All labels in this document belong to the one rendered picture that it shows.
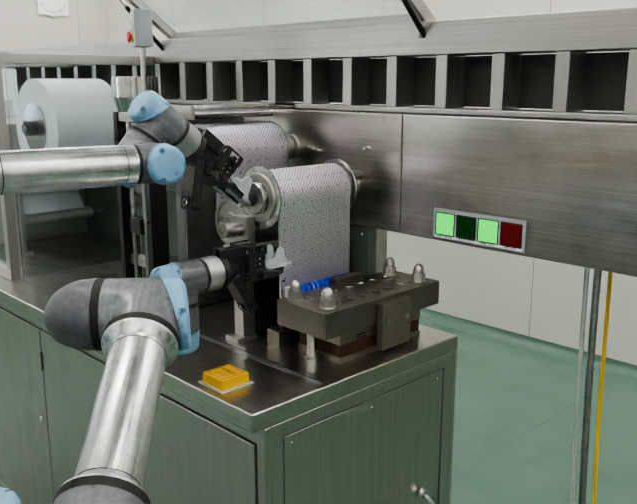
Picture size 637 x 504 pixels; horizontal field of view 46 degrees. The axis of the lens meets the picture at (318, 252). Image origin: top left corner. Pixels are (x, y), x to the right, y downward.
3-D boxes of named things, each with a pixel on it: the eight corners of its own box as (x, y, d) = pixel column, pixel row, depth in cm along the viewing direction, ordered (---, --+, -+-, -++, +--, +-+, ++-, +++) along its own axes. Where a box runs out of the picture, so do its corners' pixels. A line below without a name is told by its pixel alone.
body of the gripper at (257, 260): (270, 243, 167) (227, 252, 159) (271, 280, 169) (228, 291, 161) (249, 238, 173) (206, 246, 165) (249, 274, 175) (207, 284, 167)
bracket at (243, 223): (224, 339, 183) (220, 216, 176) (244, 333, 188) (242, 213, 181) (236, 344, 180) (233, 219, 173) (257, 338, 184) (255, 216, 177)
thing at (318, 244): (279, 295, 177) (278, 218, 173) (347, 277, 193) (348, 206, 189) (280, 295, 177) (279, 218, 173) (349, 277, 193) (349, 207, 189)
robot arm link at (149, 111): (117, 117, 154) (141, 84, 155) (155, 149, 161) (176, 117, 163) (136, 121, 148) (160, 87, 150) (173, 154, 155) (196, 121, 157)
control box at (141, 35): (125, 47, 211) (123, 10, 209) (149, 47, 213) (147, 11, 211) (129, 46, 204) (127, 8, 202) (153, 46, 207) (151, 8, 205)
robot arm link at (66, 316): (14, 350, 113) (98, 353, 161) (87, 349, 113) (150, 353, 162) (18, 274, 115) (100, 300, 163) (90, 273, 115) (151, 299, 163)
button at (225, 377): (202, 382, 157) (202, 371, 156) (229, 373, 162) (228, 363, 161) (222, 392, 152) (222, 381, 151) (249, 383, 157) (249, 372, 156)
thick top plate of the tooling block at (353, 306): (277, 324, 173) (276, 298, 171) (390, 291, 200) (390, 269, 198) (325, 341, 161) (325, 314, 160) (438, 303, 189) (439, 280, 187)
